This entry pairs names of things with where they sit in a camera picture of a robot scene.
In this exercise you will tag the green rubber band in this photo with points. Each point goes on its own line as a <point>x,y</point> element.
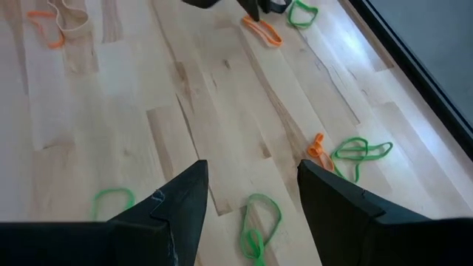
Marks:
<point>111,190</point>
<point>364,158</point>
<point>303,26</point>
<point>255,240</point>

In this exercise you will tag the wide black rubber band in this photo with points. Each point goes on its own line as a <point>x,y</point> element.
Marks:
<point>271,11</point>

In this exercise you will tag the black metal table frame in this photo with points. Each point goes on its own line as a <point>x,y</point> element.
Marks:
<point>425,81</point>

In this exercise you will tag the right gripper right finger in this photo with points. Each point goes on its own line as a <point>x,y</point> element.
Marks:
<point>354,229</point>

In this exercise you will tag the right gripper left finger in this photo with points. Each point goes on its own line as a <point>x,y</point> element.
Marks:
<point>148,236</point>

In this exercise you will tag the small orange rubber band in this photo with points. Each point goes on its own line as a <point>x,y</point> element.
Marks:
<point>316,149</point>

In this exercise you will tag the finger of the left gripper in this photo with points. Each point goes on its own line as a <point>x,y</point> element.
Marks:
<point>201,3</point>
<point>249,7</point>

